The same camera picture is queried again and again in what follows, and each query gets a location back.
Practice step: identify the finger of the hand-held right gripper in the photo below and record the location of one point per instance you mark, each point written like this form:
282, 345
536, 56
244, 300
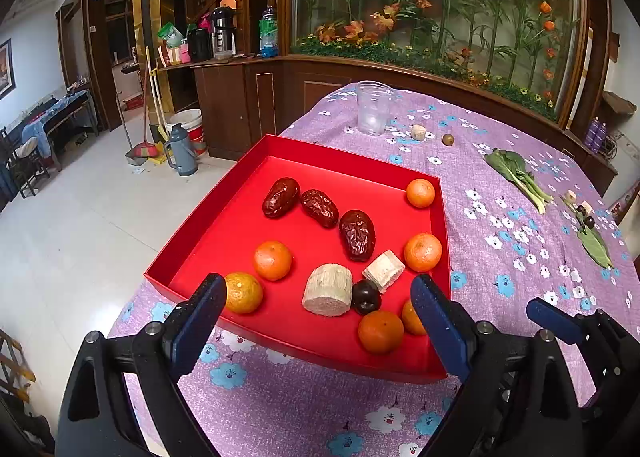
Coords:
550, 312

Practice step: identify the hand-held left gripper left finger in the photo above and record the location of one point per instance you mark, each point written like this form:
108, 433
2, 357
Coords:
192, 337

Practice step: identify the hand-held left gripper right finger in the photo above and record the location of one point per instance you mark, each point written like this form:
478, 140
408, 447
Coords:
440, 327

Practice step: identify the yellowish green-tinged mandarin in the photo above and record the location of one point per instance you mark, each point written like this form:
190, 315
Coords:
243, 292

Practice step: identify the orange mandarin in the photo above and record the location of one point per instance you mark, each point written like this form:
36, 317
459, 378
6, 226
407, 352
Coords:
272, 260
422, 252
420, 192
381, 332
414, 317

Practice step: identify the red tray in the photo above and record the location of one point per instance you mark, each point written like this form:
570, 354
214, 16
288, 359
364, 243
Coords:
345, 169

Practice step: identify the large green leaf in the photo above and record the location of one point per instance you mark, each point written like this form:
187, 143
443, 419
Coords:
595, 247

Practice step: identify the dark purple plum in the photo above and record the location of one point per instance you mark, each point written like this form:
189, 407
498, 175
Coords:
366, 297
590, 222

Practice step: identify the bok choy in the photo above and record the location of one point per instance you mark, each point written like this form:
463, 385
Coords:
535, 182
515, 174

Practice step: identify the purple bottle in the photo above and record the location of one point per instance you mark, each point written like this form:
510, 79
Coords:
602, 137
592, 134

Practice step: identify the grey thermos jug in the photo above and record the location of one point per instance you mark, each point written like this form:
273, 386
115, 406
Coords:
181, 152

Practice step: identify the small brown longan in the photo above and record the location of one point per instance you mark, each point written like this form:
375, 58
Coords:
448, 139

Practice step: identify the red broom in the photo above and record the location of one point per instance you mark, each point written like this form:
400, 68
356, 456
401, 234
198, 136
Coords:
142, 151

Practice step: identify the yellow dustpan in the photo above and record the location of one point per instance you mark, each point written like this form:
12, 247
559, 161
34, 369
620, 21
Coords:
161, 137

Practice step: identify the white and red bucket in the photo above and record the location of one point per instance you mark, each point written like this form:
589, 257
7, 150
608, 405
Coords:
190, 127

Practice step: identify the clear plastic cup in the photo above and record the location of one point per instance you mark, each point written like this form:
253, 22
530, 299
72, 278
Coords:
375, 107

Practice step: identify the wooden cabinet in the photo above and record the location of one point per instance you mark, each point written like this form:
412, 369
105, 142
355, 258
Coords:
230, 102

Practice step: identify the dark wooden chair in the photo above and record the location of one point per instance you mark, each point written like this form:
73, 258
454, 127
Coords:
20, 157

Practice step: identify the side table with clothes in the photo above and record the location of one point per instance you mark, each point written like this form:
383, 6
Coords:
55, 112

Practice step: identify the pink cup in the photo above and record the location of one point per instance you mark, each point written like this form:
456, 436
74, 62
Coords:
185, 55

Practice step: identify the black jug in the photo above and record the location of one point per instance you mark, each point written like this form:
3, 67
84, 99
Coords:
200, 44

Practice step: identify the green packet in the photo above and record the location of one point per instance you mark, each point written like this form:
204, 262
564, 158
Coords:
170, 33

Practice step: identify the steel thermos flask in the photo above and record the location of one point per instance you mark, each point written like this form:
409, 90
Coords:
222, 32

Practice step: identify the plastic water bottle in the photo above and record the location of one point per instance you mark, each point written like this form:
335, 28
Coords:
268, 32

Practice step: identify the artificial flower glass display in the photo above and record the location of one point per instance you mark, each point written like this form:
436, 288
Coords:
425, 12

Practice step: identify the red wall poster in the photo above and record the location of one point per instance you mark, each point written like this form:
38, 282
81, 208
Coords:
625, 202

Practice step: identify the wooden lattice frame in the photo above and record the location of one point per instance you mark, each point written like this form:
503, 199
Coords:
15, 369

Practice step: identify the wooden wall shelf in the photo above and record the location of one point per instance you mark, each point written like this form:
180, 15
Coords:
617, 104

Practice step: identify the framed wall picture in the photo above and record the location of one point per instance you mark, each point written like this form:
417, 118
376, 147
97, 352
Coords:
5, 67

